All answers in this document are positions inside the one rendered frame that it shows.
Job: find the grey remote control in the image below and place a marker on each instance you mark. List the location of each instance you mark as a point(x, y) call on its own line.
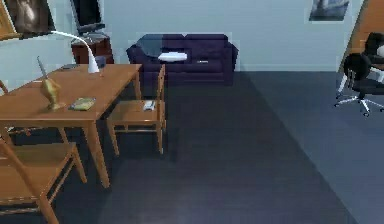
point(149, 105)

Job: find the dark purple sofa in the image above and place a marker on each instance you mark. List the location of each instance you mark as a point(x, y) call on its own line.
point(200, 66)

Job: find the white pillow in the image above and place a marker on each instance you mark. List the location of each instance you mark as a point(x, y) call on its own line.
point(172, 56)

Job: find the green book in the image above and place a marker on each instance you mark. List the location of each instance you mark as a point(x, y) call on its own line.
point(82, 103)

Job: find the white desk lamp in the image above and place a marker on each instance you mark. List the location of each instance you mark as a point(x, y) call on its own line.
point(92, 65)

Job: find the dark red tv stand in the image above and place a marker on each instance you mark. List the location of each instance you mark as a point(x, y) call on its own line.
point(93, 50)

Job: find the wooden dining table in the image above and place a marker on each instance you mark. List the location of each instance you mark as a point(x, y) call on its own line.
point(76, 87)

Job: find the dark flat phone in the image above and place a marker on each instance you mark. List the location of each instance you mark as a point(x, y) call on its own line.
point(69, 66)

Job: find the golden statuette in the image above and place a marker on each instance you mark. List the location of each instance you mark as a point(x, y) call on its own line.
point(51, 91)

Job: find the black television set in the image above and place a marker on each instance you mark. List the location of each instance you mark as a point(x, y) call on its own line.
point(87, 15)

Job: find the grey pen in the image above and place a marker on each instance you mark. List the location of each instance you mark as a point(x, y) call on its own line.
point(41, 67)

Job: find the blue grey framed picture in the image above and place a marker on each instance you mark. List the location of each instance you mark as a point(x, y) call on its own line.
point(328, 9)

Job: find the black office chair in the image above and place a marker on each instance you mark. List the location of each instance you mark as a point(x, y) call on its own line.
point(361, 78)

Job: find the dark framed painting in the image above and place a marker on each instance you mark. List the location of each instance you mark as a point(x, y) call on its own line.
point(28, 16)

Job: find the wooden desk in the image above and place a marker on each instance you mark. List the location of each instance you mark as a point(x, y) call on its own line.
point(370, 23)

